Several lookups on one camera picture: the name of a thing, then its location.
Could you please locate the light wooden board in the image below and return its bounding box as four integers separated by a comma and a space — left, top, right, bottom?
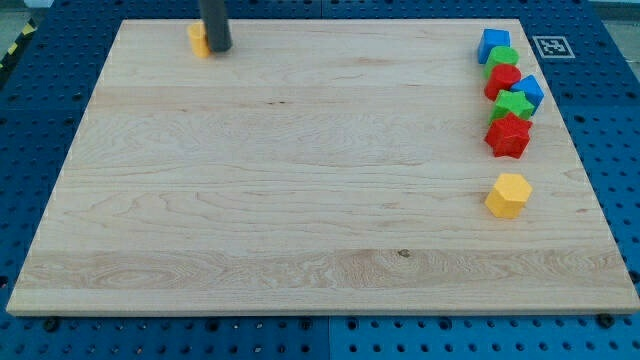
7, 19, 639, 317

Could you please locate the yellow hexagon block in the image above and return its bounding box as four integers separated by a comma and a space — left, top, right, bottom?
485, 173, 533, 219

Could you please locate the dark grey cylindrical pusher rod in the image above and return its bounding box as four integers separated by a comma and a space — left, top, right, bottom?
198, 0, 233, 53

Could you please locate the black bolt front right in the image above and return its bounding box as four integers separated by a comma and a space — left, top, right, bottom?
596, 314, 615, 329

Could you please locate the red star block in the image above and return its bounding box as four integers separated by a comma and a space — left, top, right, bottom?
485, 112, 533, 159

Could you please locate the white fiducial marker tag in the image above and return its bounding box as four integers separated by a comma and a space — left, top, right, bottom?
533, 35, 575, 59

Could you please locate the green star block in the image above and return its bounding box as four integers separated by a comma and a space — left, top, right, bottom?
488, 90, 535, 124

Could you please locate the black bolt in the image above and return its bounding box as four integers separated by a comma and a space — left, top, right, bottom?
596, 314, 615, 329
42, 317, 60, 333

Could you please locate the green cylinder block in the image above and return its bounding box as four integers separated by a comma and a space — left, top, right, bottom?
483, 45, 520, 79

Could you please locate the yellow block behind rod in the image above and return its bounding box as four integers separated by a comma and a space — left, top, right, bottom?
187, 21, 211, 58

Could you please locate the red cylinder block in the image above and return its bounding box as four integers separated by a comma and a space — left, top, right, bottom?
484, 64, 521, 101

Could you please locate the black bolt front left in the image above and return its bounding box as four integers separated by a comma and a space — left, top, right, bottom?
42, 317, 60, 333

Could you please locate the blue cube block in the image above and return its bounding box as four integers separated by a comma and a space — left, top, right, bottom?
477, 28, 511, 64

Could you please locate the blue angled block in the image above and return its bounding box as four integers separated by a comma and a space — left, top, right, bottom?
510, 75, 544, 114

